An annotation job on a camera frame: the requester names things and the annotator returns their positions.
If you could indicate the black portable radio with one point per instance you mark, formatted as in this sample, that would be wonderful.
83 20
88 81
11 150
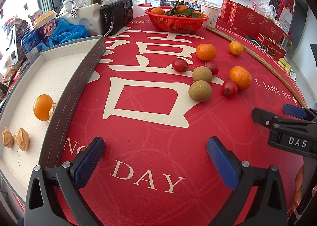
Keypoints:
116 15

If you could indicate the red cherry tomato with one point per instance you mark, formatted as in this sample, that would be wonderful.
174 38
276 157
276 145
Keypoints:
229 88
180 65
212 67

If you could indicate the yellow-orange round orange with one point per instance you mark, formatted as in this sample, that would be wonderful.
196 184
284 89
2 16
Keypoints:
236 48

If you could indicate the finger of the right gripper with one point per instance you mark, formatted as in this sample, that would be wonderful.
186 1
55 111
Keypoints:
267 119
300 113

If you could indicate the brown-green longan fruit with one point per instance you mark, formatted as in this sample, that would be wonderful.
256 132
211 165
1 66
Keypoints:
200 91
202 73

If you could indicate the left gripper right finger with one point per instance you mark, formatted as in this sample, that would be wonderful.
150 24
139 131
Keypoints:
235 176

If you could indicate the red gift box stacked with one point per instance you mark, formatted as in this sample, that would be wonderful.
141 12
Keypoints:
240 19

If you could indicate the red plastic fruit basket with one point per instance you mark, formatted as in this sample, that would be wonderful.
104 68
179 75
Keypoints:
173 24

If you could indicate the person right hand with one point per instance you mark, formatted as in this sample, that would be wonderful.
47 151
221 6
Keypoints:
297 196

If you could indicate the milk tea cup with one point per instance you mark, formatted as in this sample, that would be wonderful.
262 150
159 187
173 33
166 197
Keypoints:
45 25

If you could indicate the red round table mat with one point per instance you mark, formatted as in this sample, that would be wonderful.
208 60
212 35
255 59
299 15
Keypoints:
156 169

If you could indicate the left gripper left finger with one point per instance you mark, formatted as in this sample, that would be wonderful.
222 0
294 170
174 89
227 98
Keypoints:
74 175

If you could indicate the white cheese-shaped box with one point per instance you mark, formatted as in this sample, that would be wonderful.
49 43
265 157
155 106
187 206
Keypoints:
90 17

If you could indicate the large orange tangerine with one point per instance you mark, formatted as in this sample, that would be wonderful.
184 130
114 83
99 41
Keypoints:
241 77

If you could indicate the blue plastic bag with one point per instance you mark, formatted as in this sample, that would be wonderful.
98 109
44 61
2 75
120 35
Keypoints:
66 32

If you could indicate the grey white gift tray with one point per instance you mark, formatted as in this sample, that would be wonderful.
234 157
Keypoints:
62 72

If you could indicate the blue tissue pack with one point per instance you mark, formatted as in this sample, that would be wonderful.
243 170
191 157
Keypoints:
31 45

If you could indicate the yellow carton box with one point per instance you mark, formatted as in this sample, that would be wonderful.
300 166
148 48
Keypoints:
285 65

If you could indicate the small orange tangerine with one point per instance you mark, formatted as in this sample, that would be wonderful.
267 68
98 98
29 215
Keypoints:
206 52

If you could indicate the white floral paper cup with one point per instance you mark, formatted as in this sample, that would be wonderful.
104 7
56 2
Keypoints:
212 11

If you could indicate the red sweet apple box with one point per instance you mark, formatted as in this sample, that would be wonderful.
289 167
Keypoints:
275 50

